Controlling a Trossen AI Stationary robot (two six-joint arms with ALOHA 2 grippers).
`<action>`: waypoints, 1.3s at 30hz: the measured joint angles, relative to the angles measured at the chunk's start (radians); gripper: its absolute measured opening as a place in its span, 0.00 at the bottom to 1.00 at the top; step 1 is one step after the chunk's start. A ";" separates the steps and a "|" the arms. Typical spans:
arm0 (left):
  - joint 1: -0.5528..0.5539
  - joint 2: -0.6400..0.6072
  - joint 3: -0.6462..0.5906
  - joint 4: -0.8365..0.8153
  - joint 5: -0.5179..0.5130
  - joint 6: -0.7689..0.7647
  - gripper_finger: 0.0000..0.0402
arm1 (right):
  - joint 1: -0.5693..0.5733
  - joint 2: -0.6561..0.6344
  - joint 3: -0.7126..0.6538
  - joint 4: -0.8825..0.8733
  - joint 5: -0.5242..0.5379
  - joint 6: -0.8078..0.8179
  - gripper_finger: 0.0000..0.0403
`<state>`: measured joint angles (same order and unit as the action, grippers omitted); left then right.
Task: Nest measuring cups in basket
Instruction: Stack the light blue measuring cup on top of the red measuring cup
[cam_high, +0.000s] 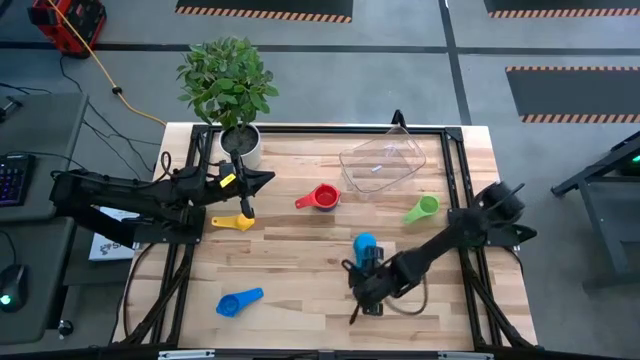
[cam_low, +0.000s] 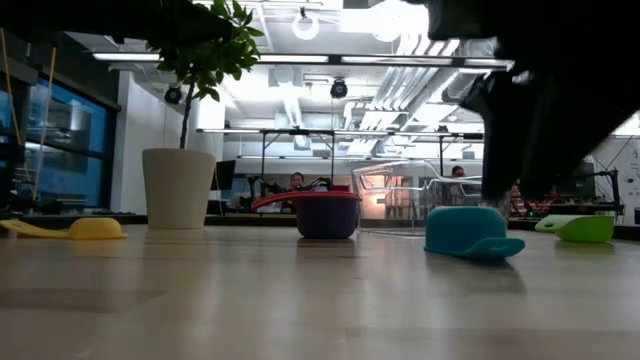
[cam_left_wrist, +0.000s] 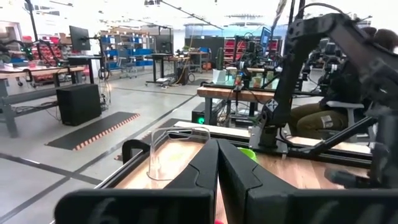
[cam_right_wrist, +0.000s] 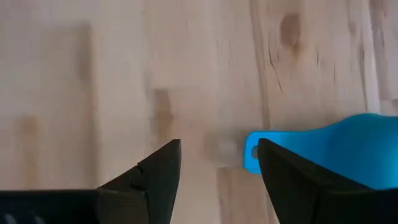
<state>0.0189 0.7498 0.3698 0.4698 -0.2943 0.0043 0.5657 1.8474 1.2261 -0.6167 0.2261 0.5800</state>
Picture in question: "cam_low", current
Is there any red measuring cup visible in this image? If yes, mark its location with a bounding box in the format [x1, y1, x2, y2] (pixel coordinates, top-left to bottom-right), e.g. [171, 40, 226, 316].
[250, 190, 362, 212]

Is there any large dark blue measuring cup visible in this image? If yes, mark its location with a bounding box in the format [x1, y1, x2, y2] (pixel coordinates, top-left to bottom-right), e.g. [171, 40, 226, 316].
[294, 196, 362, 241]

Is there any clear plastic basket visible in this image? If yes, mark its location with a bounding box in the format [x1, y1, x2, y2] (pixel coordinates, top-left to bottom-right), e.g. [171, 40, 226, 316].
[350, 160, 485, 237]

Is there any green potted plant white pot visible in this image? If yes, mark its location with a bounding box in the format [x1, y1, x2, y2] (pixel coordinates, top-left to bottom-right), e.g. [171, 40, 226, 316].
[141, 0, 267, 231]

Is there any green measuring cup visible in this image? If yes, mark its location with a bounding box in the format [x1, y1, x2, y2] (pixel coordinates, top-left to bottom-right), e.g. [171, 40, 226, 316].
[533, 214, 616, 245]

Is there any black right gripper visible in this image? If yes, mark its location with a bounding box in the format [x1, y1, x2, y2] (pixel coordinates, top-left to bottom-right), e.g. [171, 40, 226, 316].
[459, 59, 640, 202]

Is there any dark framed window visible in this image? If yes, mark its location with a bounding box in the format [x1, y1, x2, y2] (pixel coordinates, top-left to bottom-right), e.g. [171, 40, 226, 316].
[0, 74, 121, 211]

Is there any white ring lamp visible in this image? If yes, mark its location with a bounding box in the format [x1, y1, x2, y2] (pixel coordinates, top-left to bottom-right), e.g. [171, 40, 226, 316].
[291, 11, 321, 42]

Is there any teal measuring cup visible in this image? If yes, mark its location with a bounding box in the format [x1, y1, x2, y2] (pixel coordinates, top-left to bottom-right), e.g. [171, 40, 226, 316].
[423, 206, 527, 262]

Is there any black pole stand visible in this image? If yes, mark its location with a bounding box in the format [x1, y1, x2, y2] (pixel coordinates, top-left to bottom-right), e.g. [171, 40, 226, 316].
[592, 168, 624, 216]

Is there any yellow measuring cup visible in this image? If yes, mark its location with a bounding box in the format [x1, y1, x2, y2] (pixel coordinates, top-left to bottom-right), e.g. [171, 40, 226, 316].
[0, 216, 129, 241]

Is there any black computer monitor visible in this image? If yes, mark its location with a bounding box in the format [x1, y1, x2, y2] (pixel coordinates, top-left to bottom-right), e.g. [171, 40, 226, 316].
[214, 159, 237, 192]

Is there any black crossbar with light strips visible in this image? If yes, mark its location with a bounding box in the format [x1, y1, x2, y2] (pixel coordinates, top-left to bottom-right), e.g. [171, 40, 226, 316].
[91, 49, 516, 70]

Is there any black background table frame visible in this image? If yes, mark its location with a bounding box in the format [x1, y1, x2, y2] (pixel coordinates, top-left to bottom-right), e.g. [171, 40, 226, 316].
[438, 132, 485, 179]
[259, 128, 336, 201]

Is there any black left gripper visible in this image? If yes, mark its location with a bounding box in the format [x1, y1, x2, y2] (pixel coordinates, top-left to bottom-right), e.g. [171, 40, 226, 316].
[114, 0, 235, 49]

